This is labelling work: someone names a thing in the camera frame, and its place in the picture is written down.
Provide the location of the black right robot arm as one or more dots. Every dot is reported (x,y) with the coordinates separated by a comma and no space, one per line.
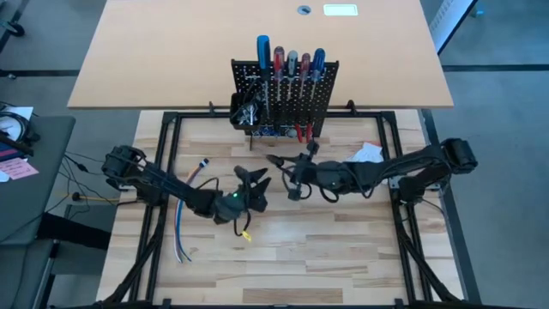
(407,169)

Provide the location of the black metal pegboard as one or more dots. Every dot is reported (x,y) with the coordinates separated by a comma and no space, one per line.
(323,94)

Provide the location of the black desk foot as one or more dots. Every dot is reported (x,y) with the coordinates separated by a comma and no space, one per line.
(73,232)

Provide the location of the white desk plate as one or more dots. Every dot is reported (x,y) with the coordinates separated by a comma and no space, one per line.
(341,10)

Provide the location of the black aluminium table frame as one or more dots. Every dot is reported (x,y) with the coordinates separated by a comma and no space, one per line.
(197,115)

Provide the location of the pink sticky note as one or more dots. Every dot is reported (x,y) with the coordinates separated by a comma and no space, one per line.
(19,168)

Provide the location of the grey desk grommet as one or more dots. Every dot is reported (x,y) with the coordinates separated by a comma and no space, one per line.
(304,10)

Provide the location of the black pegboard bin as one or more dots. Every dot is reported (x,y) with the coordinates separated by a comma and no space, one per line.
(233,107)

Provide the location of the white paper sheet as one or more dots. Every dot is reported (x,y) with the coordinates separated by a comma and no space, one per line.
(21,112)

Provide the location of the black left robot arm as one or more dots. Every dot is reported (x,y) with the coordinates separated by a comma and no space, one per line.
(150,178)

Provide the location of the white perforated panel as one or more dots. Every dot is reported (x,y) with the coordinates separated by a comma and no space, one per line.
(446,21)

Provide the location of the dark grey side desk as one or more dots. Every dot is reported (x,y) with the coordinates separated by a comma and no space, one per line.
(38,193)

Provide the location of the yellow rod black knob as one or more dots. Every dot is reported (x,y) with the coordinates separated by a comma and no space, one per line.
(76,197)

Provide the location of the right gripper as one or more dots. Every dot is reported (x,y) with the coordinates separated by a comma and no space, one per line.
(321,176)

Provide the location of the black chair base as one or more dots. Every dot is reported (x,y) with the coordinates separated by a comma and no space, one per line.
(16,29)

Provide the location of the white work glove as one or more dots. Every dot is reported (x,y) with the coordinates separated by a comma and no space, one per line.
(364,154)

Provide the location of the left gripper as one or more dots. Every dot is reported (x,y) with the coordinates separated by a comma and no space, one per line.
(233,201)

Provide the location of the grey black nut driver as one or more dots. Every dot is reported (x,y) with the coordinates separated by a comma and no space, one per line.
(292,61)

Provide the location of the tan wooden desk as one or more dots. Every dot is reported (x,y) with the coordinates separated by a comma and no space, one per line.
(150,51)

